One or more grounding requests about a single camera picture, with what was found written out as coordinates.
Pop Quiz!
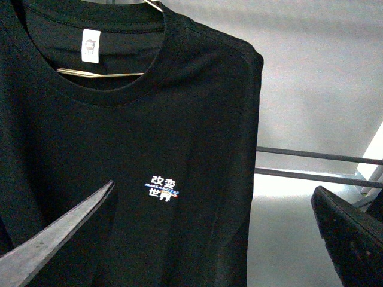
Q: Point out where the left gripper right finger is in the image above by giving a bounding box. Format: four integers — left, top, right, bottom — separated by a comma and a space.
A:
311, 186, 382, 286

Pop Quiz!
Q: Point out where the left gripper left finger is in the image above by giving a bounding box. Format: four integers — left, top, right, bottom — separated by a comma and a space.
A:
1, 180, 115, 286

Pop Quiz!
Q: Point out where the black printed t-shirt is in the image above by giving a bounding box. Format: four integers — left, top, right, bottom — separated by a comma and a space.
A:
1, 1, 263, 286

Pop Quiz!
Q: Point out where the metal clothes hanger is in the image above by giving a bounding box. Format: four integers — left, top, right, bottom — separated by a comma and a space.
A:
56, 0, 164, 78

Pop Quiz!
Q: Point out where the grey metal clothes rack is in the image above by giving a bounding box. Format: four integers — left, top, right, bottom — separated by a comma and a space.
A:
254, 121, 383, 210

